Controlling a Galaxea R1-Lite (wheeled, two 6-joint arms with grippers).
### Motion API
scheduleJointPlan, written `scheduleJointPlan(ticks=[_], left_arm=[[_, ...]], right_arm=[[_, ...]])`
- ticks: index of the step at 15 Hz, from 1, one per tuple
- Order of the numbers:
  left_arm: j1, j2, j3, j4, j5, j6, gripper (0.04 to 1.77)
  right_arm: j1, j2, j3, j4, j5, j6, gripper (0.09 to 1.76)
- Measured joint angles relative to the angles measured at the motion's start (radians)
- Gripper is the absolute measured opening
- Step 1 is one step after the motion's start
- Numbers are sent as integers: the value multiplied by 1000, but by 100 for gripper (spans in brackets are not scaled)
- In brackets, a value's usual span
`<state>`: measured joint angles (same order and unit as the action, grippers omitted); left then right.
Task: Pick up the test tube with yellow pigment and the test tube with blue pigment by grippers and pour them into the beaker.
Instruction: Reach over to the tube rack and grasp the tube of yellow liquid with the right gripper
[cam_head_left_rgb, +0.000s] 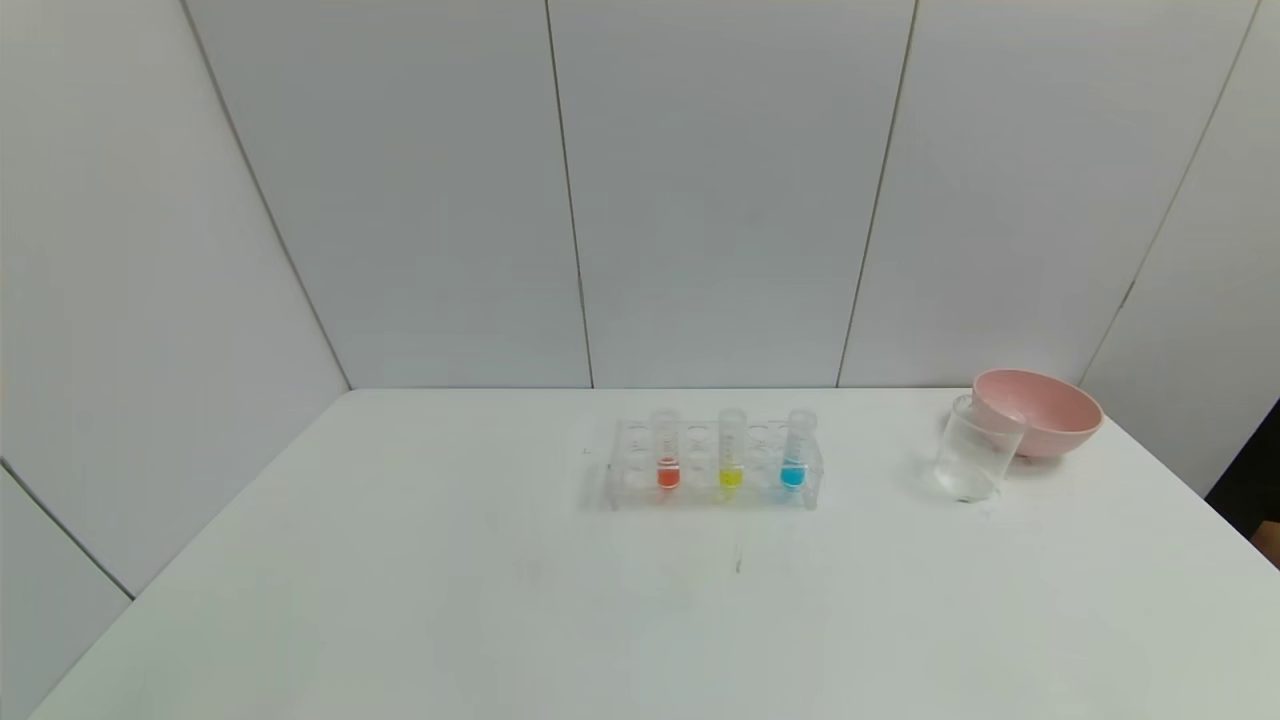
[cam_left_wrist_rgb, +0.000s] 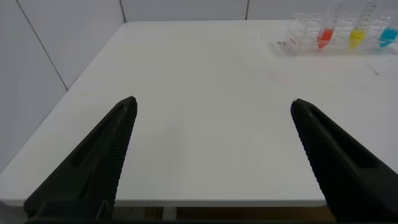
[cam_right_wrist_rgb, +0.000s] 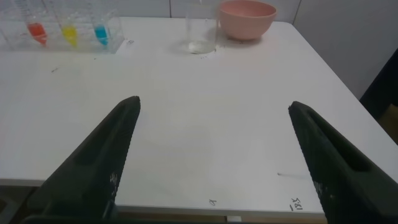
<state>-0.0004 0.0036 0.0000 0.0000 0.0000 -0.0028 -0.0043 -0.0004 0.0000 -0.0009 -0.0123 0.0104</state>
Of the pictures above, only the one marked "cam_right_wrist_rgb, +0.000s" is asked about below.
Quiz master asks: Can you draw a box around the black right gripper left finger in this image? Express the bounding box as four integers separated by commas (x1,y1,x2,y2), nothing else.
21,95,141,224

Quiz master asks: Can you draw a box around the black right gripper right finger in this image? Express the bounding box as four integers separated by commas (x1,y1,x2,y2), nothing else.
288,101,398,224

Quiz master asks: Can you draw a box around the test tube for blue pigment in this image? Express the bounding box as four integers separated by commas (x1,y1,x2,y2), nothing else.
82,0,110,47

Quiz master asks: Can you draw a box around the test tube for yellow pigment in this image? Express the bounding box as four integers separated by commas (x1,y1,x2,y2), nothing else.
46,0,79,49

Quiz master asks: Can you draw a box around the clear plastic test tube rack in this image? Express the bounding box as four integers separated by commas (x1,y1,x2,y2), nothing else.
0,0,125,54

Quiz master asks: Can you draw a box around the test tube with red pigment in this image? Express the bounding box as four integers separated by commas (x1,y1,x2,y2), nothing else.
14,0,49,47

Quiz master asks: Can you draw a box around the clear glass beaker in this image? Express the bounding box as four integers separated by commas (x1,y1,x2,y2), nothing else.
185,0,220,55

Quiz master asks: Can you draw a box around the dark furniture beside table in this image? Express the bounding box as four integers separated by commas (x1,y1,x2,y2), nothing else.
359,48,398,121

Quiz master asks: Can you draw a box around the pink bowl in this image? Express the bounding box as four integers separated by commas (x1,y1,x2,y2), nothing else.
219,0,277,40

